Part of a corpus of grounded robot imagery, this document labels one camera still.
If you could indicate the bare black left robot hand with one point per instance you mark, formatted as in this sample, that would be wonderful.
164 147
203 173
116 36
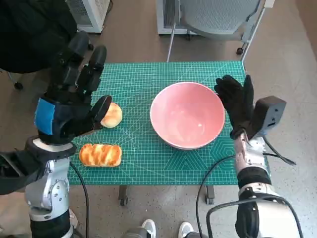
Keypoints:
67 116

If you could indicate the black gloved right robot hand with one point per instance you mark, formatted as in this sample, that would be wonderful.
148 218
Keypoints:
239 106

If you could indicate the round toy bread bun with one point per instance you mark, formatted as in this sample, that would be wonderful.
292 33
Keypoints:
114 116

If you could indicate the long toy bread loaf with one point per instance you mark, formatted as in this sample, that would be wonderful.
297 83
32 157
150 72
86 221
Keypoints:
100 155

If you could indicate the pink bowl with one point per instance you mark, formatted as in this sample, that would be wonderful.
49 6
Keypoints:
185 119

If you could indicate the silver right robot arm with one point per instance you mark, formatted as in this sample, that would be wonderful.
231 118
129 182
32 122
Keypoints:
250 158

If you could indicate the grey mesh office chair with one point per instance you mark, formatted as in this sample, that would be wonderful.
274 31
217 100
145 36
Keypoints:
218 17

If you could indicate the black jacket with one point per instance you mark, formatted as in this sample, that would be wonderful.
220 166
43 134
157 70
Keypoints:
29 32

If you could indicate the black table foot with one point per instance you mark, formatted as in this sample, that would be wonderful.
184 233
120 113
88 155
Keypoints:
209 194
123 196

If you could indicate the green cutting mat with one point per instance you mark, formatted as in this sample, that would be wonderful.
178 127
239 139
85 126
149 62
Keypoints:
148 161

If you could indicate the white air purifier with grille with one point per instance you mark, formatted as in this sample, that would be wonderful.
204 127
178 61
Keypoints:
94 15

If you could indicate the white power socket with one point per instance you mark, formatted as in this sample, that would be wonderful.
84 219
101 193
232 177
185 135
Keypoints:
270 3

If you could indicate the white appliance with vent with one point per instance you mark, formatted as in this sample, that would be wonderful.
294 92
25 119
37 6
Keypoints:
168 15

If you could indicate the white shoe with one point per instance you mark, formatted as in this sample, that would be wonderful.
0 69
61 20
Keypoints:
149 228
186 229

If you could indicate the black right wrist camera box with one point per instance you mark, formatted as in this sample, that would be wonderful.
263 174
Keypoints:
270 111

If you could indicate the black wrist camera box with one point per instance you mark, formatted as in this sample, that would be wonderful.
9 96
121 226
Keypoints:
12 171
270 111

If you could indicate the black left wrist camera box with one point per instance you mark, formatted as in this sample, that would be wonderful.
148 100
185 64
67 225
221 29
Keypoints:
12 171

